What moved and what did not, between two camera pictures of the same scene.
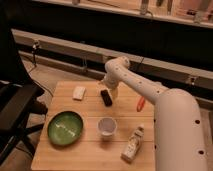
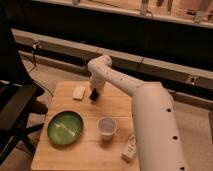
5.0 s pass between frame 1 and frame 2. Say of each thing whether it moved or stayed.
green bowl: stayed
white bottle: stayed
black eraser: moved
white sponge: stayed
